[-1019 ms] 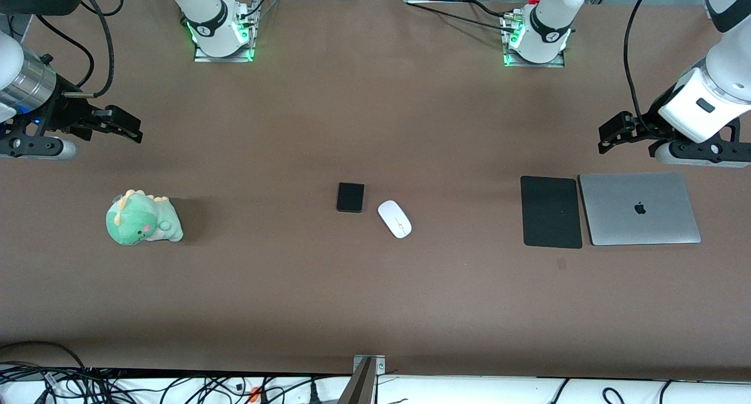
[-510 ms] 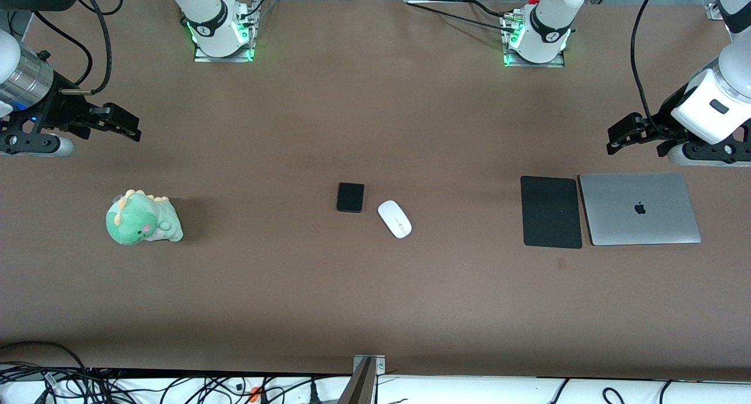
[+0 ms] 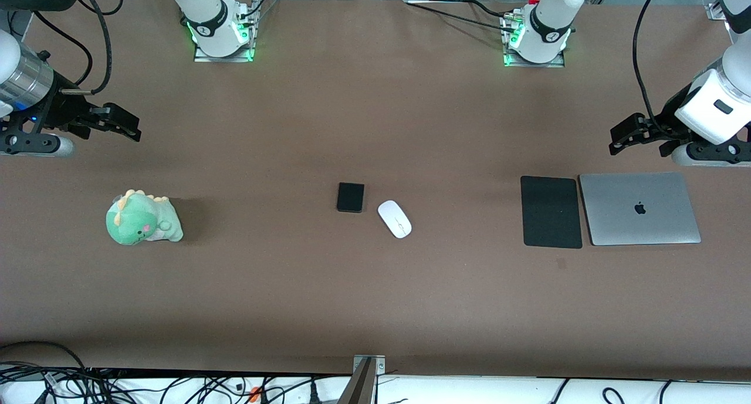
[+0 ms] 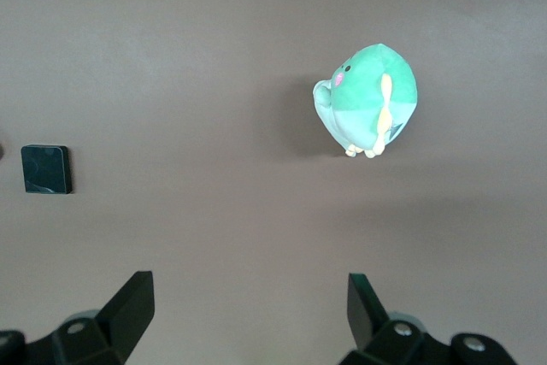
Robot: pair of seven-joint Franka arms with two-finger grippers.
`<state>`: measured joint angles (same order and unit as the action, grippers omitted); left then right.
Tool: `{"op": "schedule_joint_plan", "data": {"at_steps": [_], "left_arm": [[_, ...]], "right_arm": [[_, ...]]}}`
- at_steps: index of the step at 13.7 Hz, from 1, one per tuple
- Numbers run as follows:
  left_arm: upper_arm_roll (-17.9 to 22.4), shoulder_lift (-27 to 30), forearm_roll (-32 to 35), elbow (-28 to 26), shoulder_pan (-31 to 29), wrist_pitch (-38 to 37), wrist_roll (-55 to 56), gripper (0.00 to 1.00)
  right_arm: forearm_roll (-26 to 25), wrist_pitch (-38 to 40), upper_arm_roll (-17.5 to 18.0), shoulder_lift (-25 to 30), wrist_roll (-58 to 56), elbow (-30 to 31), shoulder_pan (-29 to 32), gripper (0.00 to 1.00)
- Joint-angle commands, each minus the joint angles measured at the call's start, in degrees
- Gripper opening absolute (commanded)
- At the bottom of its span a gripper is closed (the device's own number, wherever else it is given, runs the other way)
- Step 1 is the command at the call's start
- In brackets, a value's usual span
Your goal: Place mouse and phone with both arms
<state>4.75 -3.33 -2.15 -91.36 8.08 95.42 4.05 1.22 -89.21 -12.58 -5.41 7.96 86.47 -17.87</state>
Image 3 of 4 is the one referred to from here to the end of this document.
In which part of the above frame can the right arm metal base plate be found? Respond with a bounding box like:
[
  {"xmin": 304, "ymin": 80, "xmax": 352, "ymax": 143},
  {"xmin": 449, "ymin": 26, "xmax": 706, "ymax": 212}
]
[{"xmin": 194, "ymin": 0, "xmax": 255, "ymax": 63}]

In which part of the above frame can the silver laptop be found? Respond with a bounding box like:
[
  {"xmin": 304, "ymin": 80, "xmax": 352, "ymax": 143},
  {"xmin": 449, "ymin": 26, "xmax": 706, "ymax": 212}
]
[{"xmin": 579, "ymin": 172, "xmax": 702, "ymax": 246}]

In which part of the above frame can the dark metal beam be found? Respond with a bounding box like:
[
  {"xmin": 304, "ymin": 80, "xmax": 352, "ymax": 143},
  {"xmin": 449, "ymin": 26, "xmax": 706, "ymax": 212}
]
[{"xmin": 337, "ymin": 358, "xmax": 376, "ymax": 404}]

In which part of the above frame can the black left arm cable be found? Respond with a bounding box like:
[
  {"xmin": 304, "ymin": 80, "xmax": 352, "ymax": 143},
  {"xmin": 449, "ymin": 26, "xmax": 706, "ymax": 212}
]
[{"xmin": 632, "ymin": 0, "xmax": 676, "ymax": 136}]

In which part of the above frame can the green plush dinosaur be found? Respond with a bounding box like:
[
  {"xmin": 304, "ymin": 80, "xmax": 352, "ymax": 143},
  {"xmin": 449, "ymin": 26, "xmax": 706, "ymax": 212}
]
[{"xmin": 106, "ymin": 189, "xmax": 184, "ymax": 246}]

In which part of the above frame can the black cable loop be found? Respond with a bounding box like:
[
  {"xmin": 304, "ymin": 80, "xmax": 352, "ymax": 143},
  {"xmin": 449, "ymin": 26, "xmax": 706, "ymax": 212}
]
[{"xmin": 0, "ymin": 340, "xmax": 89, "ymax": 372}]

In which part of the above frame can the black mouse pad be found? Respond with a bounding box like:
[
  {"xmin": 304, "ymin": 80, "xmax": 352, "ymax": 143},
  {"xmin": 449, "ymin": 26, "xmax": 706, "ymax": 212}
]
[{"xmin": 520, "ymin": 175, "xmax": 583, "ymax": 249}]

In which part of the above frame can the black cable tangle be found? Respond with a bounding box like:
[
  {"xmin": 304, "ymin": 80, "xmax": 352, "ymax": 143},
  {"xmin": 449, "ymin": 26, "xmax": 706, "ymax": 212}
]
[{"xmin": 0, "ymin": 366, "xmax": 329, "ymax": 404}]

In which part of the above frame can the small black square box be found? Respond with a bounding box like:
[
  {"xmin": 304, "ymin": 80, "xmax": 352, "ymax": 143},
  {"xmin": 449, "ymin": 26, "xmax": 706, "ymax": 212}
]
[{"xmin": 337, "ymin": 182, "xmax": 365, "ymax": 213}]

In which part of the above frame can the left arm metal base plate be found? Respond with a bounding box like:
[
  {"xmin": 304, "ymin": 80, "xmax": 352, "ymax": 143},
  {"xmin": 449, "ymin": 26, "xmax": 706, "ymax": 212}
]
[{"xmin": 503, "ymin": 11, "xmax": 566, "ymax": 69}]

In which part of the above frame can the white computer mouse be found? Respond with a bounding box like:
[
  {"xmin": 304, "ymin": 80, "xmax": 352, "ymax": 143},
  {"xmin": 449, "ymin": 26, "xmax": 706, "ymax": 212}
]
[{"xmin": 377, "ymin": 200, "xmax": 412, "ymax": 239}]

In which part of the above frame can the black cable on table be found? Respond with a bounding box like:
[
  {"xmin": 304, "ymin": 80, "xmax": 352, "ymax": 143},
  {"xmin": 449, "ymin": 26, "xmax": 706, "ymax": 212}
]
[{"xmin": 404, "ymin": 0, "xmax": 520, "ymax": 35}]

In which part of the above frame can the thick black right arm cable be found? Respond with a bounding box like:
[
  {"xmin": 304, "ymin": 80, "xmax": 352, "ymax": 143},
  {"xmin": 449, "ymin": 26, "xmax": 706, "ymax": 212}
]
[{"xmin": 59, "ymin": 0, "xmax": 125, "ymax": 95}]

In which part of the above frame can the silver metal bracket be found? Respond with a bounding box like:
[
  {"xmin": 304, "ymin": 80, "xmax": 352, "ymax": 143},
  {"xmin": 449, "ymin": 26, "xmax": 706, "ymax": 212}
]
[{"xmin": 353, "ymin": 355, "xmax": 386, "ymax": 374}]

